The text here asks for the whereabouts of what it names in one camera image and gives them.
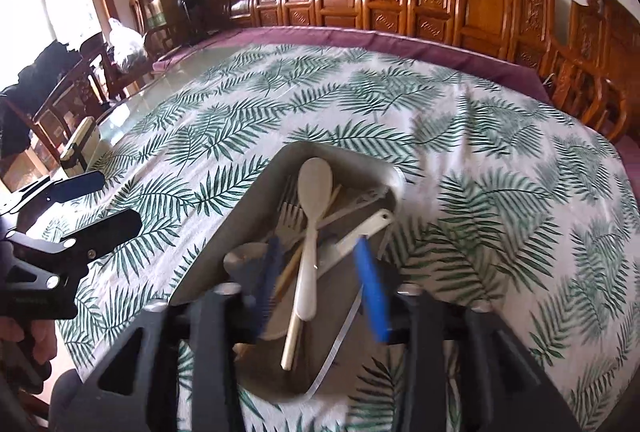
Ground metal spoon with face handle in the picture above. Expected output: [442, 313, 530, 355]
[224, 186, 388, 274]

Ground cream plastic fork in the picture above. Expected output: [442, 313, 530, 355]
[274, 202, 305, 252]

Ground light bamboo chopstick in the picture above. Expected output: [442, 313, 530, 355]
[280, 185, 342, 371]

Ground large cream serving spoon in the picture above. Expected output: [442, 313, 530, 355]
[293, 158, 333, 321]

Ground person's left hand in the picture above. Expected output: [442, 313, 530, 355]
[0, 316, 59, 368]

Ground cream lunch box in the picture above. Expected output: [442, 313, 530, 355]
[60, 117, 100, 177]

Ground grey utensil tray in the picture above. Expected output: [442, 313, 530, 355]
[170, 141, 405, 404]

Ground black clothing on chair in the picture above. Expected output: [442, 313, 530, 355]
[1, 40, 81, 159]

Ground wooden chair at left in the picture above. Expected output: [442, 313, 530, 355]
[1, 33, 153, 165]

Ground white plastic bag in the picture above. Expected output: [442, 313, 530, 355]
[108, 18, 148, 73]

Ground green leaf pattern tablecloth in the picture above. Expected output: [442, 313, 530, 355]
[35, 44, 639, 431]

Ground purple sofa cushion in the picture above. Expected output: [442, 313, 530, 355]
[153, 26, 551, 103]

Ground carved wooden armchair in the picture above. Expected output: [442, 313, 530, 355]
[541, 0, 639, 143]

